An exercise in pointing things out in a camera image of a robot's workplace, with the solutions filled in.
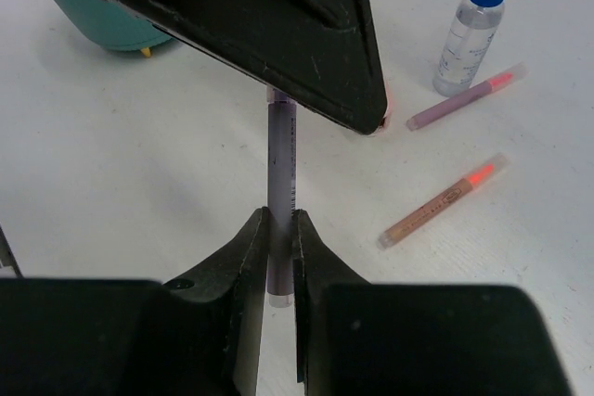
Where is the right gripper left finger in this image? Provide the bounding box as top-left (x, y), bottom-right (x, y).
top-left (1, 208), bottom-right (269, 395)

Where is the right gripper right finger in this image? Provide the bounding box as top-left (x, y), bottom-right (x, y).
top-left (291, 211), bottom-right (573, 395)

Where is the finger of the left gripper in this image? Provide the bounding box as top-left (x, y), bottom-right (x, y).
top-left (107, 0), bottom-right (388, 134)

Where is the blue cap spray bottle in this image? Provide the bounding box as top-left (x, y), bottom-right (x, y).
top-left (433, 0), bottom-right (505, 96)

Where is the teal round desk organizer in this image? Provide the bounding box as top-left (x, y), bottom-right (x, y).
top-left (53, 0), bottom-right (172, 52)

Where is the pink translucent pen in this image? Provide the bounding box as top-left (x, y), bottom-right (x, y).
top-left (406, 62), bottom-right (528, 131)

